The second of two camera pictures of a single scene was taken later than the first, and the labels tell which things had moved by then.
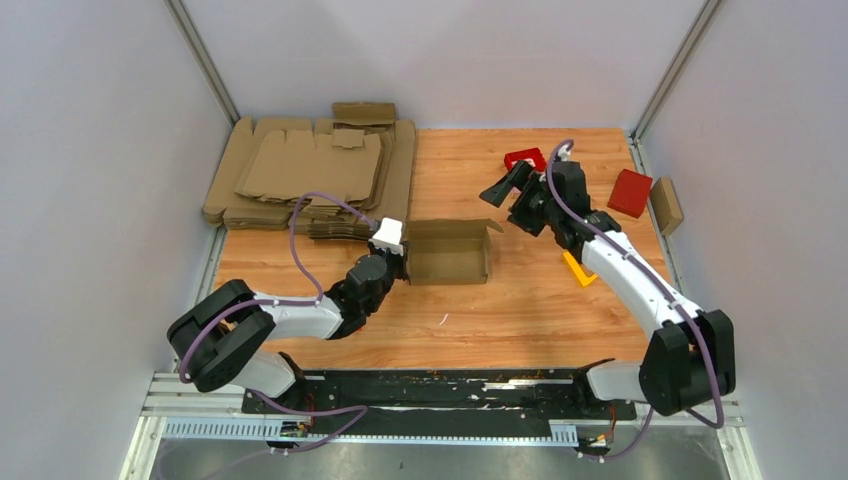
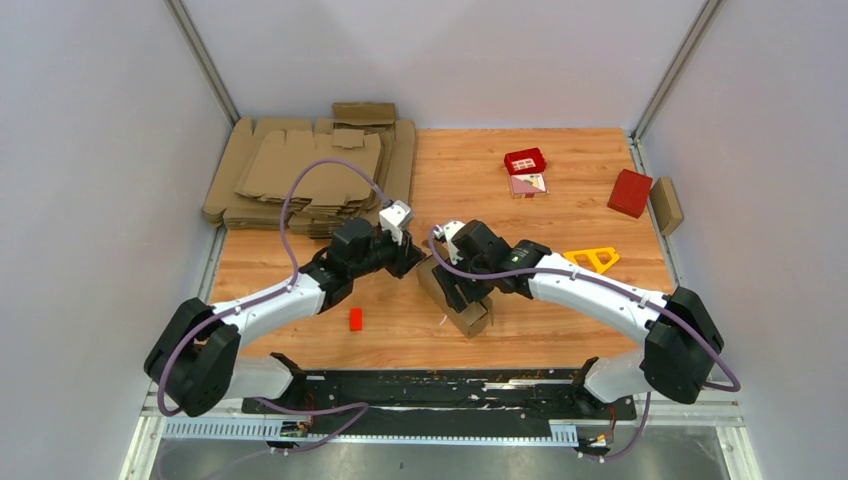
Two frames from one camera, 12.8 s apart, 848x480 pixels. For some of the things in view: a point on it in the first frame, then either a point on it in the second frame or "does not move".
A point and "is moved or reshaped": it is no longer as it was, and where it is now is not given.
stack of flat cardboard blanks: (364, 156) does not move
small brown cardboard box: (666, 205) does not move
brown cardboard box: (449, 251) is moved or reshaped
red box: (630, 193) does not move
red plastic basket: (533, 156) does not move
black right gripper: (517, 177) → (449, 280)
